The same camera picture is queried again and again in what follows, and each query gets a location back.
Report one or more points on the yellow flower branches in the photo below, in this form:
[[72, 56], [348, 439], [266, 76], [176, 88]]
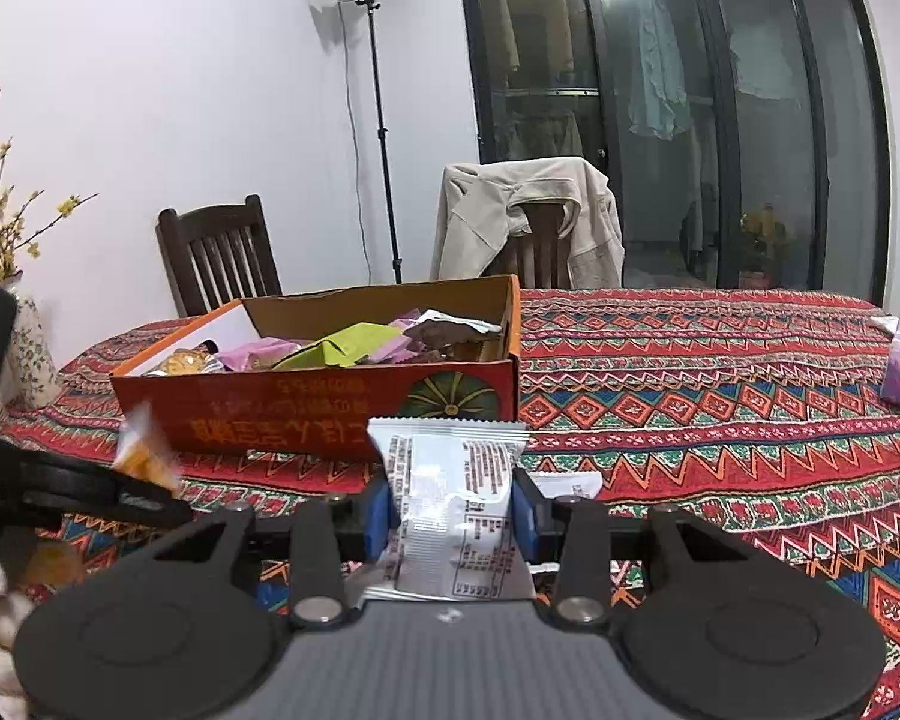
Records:
[[0, 225]]

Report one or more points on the light blue hanging garment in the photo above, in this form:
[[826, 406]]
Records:
[[656, 67]]

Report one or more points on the orange biscuit packet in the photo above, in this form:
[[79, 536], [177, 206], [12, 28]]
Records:
[[187, 364]]

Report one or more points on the white snack packet brown print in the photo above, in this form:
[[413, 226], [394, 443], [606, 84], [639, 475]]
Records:
[[450, 510]]

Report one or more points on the brown and silver snack packet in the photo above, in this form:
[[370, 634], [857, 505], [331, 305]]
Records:
[[450, 330]]

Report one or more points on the green snack packet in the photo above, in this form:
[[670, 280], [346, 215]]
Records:
[[337, 349]]

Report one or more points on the floral ceramic vase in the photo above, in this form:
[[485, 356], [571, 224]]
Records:
[[34, 367]]

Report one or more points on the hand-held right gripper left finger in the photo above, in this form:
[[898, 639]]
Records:
[[379, 517]]

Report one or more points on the small white object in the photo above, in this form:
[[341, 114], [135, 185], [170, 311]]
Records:
[[881, 324]]

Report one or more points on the pink snack packet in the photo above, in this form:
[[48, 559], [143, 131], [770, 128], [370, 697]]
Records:
[[394, 346], [259, 352]]

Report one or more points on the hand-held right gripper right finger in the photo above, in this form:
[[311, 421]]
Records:
[[523, 514]]

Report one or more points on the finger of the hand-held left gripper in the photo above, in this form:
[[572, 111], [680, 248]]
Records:
[[82, 491]]

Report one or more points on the orange snack packet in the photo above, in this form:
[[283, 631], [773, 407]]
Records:
[[146, 450]]

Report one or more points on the red cardboard box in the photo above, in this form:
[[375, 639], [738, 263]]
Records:
[[315, 409]]

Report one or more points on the black framed glass door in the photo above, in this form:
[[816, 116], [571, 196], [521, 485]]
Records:
[[720, 127]]

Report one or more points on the dark wooden chair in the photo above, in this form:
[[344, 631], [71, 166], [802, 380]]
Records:
[[221, 255], [544, 247]]

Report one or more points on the beige jacket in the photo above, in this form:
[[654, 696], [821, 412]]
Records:
[[480, 217]]

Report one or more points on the potted yellow flowers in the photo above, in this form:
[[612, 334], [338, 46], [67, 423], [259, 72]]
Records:
[[763, 240]]

